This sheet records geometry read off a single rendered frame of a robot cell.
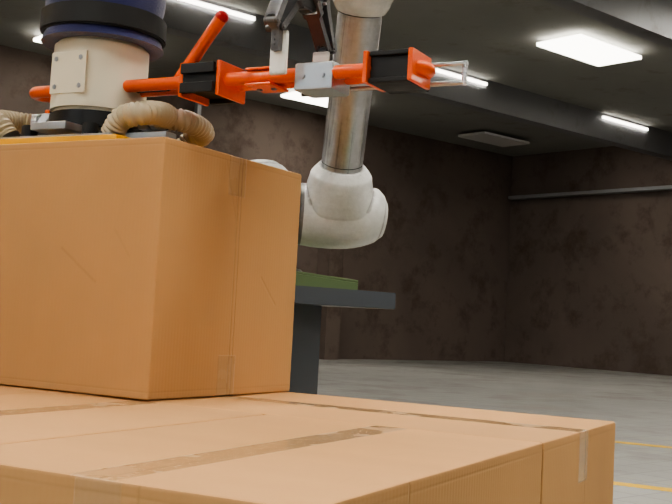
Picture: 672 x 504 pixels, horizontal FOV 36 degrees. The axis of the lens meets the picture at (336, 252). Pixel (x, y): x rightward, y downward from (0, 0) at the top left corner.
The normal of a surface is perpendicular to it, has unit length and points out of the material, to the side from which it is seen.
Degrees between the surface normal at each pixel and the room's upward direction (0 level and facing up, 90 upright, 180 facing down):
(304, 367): 90
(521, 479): 90
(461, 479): 90
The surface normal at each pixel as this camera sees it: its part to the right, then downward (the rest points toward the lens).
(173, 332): 0.87, 0.02
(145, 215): -0.49, -0.08
